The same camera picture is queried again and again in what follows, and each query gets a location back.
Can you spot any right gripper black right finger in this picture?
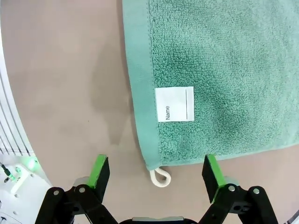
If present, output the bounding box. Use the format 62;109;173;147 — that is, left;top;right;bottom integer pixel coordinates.
198;154;280;224

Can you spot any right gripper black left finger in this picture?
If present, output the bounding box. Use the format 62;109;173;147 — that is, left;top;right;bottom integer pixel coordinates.
35;154;120;224

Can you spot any green terry towel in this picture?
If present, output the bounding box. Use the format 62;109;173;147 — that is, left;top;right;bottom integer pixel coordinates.
121;0;299;189

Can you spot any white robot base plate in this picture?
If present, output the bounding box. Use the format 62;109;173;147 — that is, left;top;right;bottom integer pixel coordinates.
0;155;56;224

